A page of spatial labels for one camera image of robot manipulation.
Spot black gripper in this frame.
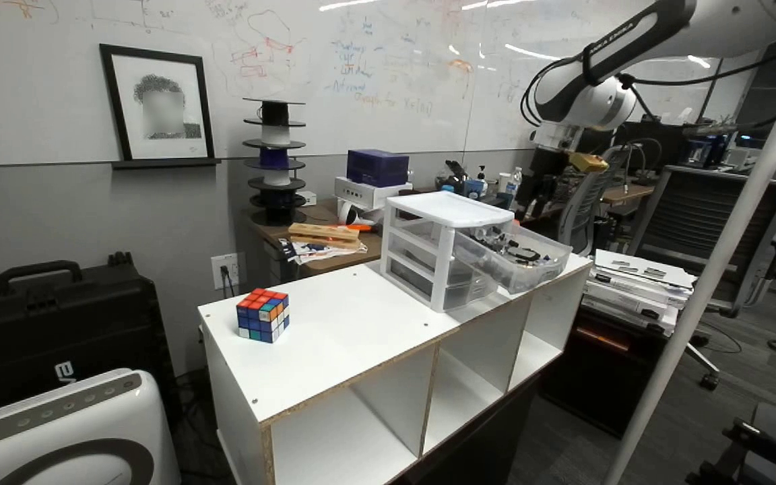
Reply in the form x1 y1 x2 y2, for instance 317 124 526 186
528 143 588 210

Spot white wall outlet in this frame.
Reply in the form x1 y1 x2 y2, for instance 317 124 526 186
210 249 243 294

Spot purple box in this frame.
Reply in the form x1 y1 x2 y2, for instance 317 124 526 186
344 147 412 189

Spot clear plastic drawer organizer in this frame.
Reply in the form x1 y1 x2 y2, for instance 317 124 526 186
381 189 517 314

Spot black stand base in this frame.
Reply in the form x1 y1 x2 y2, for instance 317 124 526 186
686 416 776 485

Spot white bottle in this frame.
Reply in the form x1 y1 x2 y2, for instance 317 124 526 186
495 167 526 200

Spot grey office chair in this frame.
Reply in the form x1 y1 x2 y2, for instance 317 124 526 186
554 139 674 257

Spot grey metal desk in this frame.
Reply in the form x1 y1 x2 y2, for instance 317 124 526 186
666 162 776 309

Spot white shelf table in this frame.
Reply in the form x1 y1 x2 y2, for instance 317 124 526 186
196 252 595 485

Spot black spool tower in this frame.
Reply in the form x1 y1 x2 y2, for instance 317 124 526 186
241 90 311 228

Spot white rounded appliance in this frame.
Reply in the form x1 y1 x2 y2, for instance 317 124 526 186
0 363 183 485

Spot stack of white papers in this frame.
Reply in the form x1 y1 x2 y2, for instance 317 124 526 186
579 247 701 330

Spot tan wrist camera box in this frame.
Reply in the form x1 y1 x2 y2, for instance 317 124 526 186
571 147 611 175

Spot black hard carrying case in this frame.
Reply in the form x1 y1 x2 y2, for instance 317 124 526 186
0 249 175 426

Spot clear plastic open drawer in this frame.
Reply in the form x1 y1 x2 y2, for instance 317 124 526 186
453 222 577 299

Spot white flat box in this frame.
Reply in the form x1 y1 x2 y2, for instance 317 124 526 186
331 175 416 214

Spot black framed picture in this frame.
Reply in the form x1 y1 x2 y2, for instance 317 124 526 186
96 41 223 173

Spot tan wooden plank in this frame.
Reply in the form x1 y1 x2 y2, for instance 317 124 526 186
285 221 363 245

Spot wooden desk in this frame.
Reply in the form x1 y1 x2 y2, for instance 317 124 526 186
253 200 389 283

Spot white pole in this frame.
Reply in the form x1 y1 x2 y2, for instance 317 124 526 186
603 35 776 485

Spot colourful cube box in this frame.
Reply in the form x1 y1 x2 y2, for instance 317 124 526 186
234 284 293 344

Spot papers with print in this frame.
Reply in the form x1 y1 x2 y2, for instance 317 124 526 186
288 235 373 270

